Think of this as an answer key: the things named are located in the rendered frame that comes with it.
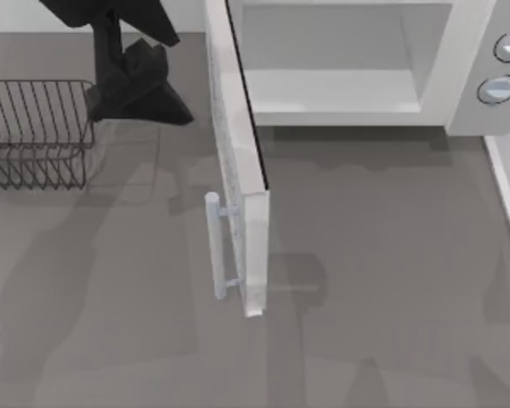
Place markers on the pale microwave door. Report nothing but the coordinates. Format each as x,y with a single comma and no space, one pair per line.
242,178

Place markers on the pale microwave oven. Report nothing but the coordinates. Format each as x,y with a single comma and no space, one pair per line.
344,64

